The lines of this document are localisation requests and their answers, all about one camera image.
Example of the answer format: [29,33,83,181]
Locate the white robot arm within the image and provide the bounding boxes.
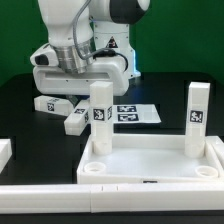
[30,0,150,96]

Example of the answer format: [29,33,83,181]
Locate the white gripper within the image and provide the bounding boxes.
[33,57,129,104]

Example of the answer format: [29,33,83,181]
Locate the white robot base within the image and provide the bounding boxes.
[93,21,141,79]

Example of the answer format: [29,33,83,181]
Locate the white left barrier block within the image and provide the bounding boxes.
[0,139,12,173]

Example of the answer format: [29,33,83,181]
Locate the white front barrier rail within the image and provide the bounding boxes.
[0,182,224,214]

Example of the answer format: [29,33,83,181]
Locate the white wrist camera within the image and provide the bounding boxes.
[30,43,59,67]

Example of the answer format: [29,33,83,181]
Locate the white desk top tray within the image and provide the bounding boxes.
[77,134,224,184]

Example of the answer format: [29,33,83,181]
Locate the white marker sheet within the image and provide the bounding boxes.
[113,104,161,124]

